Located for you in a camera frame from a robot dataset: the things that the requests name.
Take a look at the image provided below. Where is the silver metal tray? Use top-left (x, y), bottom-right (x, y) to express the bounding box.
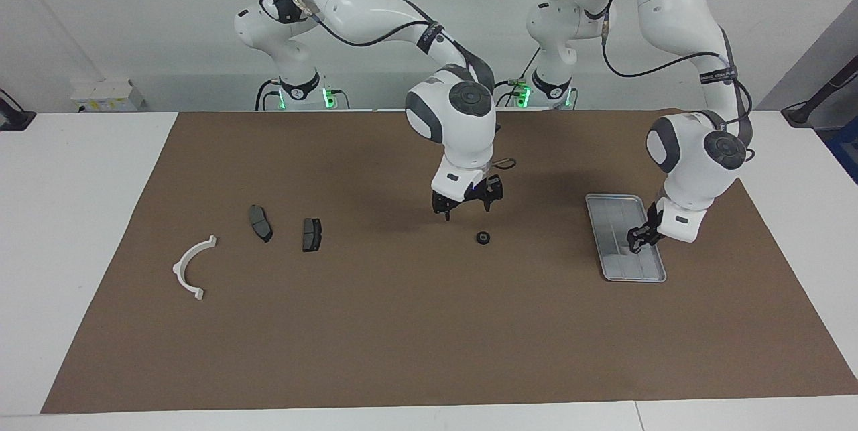
top-left (585, 194), bottom-right (668, 283)

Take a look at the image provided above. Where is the brown table mat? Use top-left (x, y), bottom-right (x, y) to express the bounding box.
top-left (40, 108), bottom-right (858, 414)

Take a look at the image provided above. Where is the rectangular dark brake pad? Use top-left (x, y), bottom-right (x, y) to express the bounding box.
top-left (302, 217), bottom-right (323, 253)

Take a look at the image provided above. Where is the curved dark brake pad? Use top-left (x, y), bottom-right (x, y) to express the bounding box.
top-left (249, 204), bottom-right (273, 243)

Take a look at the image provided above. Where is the blue box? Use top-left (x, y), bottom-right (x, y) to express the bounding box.
top-left (826, 133), bottom-right (858, 184)

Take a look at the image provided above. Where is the black base cable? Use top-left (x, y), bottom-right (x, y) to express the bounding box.
top-left (478, 49), bottom-right (542, 109)
top-left (255, 79), bottom-right (282, 111)

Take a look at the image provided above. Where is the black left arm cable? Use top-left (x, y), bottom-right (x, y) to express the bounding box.
top-left (599, 0), bottom-right (755, 164)

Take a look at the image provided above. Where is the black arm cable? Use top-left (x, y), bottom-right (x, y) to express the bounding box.
top-left (287, 0), bottom-right (517, 172)
top-left (599, 0), bottom-right (755, 164)

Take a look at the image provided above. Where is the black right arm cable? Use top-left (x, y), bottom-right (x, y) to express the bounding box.
top-left (287, 0), bottom-right (517, 172)

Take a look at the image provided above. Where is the white semicircular bracket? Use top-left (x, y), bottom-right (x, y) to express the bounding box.
top-left (172, 235), bottom-right (218, 302)

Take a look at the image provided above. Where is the white wall socket box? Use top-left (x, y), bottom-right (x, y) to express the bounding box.
top-left (70, 78), bottom-right (145, 113)

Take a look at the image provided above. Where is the black clamp mount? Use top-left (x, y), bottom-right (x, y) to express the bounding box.
top-left (0, 89), bottom-right (36, 131)

